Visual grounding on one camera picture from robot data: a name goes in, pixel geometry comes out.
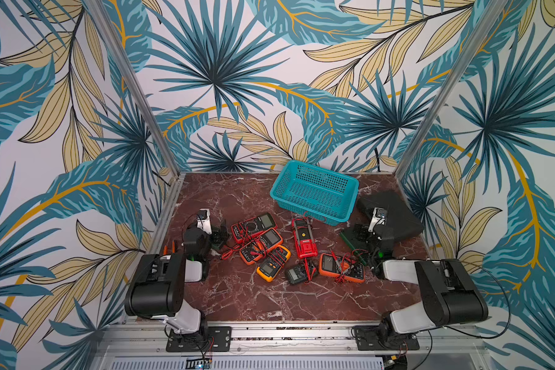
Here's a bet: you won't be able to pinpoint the black case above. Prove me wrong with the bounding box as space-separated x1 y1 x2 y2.
357 191 424 242

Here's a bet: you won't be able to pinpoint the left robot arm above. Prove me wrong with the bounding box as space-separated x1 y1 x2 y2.
124 223 229 339

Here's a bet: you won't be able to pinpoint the orange grey multimeter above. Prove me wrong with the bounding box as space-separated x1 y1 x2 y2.
319 253 365 284

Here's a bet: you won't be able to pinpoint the dark red multimeter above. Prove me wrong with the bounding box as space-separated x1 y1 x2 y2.
231 213 276 244

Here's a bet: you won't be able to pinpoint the teal plastic basket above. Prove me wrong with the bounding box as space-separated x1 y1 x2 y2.
270 160 359 226

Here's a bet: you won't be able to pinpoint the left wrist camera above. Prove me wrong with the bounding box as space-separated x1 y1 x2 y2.
197 208 212 235

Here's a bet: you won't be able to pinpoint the orange handled pliers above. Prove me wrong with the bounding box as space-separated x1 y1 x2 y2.
163 240 178 255

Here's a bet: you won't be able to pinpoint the green black multimeter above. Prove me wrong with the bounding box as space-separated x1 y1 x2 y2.
340 228 384 269

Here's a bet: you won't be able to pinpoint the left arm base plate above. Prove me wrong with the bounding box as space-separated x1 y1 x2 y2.
166 326 232 353

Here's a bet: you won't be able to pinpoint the yellow orange multimeter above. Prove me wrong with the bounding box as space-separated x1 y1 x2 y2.
256 245 291 282

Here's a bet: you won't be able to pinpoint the small dark green multimeter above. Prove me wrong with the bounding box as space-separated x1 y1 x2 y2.
285 261 319 285

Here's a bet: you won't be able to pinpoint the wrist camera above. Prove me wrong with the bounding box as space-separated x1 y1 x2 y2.
368 208 388 233
197 208 212 235

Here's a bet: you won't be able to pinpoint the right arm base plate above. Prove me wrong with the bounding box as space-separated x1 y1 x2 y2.
351 325 420 353

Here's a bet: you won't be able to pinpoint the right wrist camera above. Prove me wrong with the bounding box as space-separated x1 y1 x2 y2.
368 208 388 233

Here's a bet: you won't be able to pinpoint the aluminium front rail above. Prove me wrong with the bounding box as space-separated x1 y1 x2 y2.
89 321 494 369

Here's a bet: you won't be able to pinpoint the orange red multimeter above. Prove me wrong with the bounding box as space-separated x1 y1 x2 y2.
240 228 283 265

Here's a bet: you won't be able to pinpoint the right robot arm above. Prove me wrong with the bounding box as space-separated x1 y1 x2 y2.
340 224 489 342

